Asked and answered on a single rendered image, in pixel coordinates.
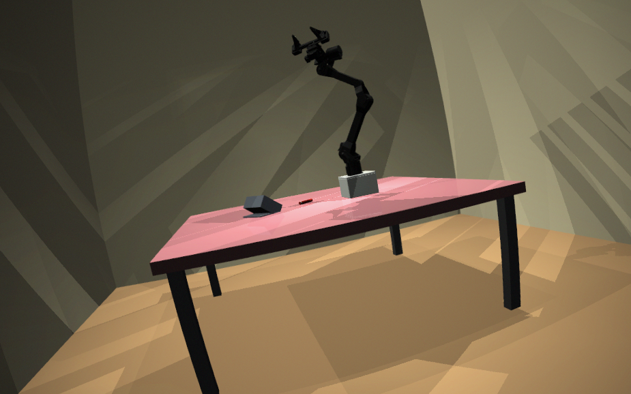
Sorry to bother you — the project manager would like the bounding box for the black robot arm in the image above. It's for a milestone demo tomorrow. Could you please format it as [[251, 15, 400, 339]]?
[[304, 45, 374, 176]]

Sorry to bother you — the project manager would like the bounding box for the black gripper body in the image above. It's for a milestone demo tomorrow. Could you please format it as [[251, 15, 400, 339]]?
[[292, 31, 330, 56]]

